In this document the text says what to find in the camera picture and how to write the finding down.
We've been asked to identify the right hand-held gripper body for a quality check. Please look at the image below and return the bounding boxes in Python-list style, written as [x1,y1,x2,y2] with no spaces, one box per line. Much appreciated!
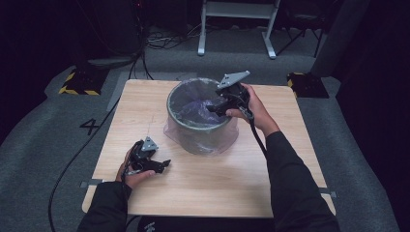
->
[215,70,256,121]

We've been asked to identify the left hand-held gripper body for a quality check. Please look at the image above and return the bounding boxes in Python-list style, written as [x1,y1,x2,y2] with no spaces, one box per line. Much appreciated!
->
[128,135,162,172]

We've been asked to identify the purple plastic trash bag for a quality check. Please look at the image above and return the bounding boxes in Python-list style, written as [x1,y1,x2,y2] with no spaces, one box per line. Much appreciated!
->
[162,76,240,157]

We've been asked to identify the person's left hand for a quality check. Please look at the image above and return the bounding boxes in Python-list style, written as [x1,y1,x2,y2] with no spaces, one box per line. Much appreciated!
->
[114,148,158,190]

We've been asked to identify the person's right hand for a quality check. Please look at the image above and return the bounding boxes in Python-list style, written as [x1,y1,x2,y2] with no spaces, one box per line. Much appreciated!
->
[225,83,281,138]

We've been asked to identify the grey tape strip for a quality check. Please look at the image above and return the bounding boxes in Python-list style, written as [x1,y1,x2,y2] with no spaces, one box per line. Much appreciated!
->
[79,178,104,189]
[318,188,338,199]

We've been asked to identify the person's dark clothing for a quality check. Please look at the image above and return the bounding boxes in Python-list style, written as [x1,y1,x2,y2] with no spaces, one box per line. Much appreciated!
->
[137,215,276,232]

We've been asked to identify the yellow black striped stand base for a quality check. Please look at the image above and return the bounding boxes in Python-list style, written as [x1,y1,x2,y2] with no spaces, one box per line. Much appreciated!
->
[58,68,109,97]
[286,72,331,100]

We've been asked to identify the black stand legs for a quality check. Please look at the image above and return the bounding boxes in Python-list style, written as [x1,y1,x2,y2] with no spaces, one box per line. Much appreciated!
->
[276,18,325,58]

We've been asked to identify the black computer tower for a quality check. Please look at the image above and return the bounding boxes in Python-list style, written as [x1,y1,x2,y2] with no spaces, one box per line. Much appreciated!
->
[105,0,147,56]

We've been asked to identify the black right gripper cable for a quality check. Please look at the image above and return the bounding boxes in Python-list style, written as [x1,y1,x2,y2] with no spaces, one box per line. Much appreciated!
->
[245,108,269,158]

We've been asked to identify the long black floor cable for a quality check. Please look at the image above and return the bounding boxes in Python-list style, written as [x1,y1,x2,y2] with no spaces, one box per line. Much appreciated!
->
[47,51,146,232]

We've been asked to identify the bundle of floor cables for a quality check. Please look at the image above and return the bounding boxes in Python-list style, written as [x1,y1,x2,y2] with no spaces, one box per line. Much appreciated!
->
[145,23,202,51]

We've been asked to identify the white metal frame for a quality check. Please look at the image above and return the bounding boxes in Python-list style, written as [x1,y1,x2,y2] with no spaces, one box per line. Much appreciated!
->
[197,0,282,60]

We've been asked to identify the grey upright post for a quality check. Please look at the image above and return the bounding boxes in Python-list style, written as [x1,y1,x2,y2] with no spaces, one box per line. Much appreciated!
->
[309,0,372,78]

